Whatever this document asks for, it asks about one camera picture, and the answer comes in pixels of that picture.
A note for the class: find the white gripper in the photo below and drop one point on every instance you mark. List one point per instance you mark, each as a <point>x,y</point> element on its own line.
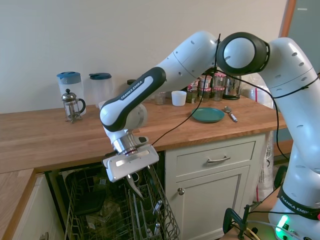
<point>130,163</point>

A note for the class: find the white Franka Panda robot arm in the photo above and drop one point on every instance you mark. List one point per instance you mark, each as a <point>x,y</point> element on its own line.
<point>190,57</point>

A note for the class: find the black dishwasher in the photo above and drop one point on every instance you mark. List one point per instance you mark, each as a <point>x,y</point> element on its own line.
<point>56,190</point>

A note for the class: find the grey cutlery basket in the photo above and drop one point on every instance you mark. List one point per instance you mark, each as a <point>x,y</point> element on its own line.
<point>146,215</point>

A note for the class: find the steel cabinet knob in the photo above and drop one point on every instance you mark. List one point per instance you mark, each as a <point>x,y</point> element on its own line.
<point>181,191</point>

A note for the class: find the white drawer front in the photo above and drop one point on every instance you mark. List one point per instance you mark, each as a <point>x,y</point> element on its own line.
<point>190,160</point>

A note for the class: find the clear plastic container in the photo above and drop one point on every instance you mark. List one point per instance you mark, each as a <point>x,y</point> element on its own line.
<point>102,218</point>

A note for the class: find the black plastic tray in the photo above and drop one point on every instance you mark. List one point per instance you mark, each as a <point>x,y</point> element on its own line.
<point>90,202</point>

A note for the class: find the white cabinet door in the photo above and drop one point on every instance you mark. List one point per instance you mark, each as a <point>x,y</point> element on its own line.
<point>212,200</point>

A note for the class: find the white kitchen cabinet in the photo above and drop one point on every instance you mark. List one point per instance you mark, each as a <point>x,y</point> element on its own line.
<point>215,180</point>

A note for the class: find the glass jar red checked lid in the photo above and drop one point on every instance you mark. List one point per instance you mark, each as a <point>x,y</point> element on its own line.
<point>160,100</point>
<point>205,96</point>
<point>218,94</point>
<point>220,80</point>

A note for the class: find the wide white cup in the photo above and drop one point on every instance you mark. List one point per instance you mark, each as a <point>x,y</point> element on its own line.
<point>100,105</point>

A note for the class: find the plain white cup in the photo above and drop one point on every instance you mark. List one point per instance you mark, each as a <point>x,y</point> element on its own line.
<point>178,98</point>

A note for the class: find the teal plate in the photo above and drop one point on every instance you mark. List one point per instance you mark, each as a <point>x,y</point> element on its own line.
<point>210,115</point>

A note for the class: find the green screw clamp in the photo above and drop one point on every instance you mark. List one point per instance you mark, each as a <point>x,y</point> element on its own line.
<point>231,217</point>

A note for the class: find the glass jar with green contents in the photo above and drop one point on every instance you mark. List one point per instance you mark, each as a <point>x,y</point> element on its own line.
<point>192,97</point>

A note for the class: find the spice jar with dark lid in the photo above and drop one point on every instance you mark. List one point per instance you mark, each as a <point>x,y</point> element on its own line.
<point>130,82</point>

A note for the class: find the glass French press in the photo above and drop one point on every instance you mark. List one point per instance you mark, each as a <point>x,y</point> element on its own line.
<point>71,107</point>

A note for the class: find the clear pitcher with blue lid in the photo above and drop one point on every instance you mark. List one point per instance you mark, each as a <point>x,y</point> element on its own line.
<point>100,86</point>

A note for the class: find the red print yogurt cup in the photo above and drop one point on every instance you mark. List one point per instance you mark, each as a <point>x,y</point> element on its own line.
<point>193,86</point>

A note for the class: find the plain white cabinet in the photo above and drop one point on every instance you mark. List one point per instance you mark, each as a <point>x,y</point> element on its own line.
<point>37,205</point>

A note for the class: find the white yogurt cup red rim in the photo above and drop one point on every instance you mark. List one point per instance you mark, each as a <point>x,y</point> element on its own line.
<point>205,82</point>

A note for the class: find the tall white plastic bag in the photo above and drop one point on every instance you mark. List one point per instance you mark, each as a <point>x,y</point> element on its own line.
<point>266,175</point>

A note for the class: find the white pitcher with blue lid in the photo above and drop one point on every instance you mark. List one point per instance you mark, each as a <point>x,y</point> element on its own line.
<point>71,82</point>

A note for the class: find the steel electric kettle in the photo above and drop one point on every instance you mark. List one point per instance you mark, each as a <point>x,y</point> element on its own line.
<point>232,90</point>

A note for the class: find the dark green C clamp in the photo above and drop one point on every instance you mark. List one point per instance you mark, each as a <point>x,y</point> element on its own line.
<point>278,175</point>

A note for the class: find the clear bag of plastic cups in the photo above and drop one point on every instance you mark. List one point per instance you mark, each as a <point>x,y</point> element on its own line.
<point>257,100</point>

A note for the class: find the wooden framed glass door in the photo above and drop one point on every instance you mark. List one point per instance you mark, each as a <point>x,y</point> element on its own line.
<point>287,20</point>

